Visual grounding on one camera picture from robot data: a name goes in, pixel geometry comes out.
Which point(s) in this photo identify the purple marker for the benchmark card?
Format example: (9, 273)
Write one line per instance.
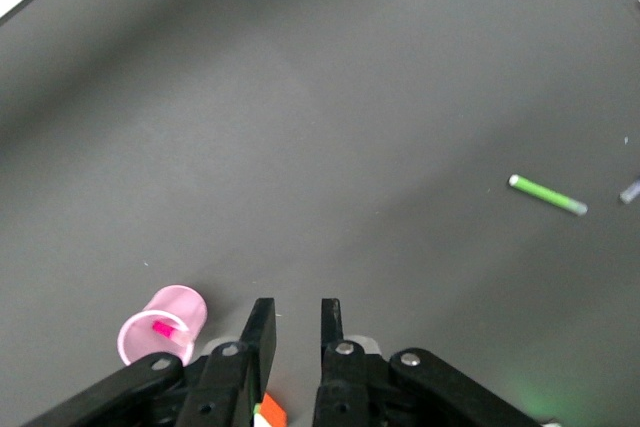
(631, 192)

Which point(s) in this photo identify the pink mesh cup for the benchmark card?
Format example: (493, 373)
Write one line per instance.
(180, 304)

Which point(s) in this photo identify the green marker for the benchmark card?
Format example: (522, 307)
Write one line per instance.
(545, 193)

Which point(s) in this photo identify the pink marker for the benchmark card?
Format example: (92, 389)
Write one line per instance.
(162, 328)

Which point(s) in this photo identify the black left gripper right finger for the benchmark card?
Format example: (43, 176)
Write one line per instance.
(350, 387)

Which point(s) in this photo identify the colourful puzzle cube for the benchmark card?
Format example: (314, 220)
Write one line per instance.
(272, 409)

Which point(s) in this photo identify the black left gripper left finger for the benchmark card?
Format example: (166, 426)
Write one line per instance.
(220, 387)

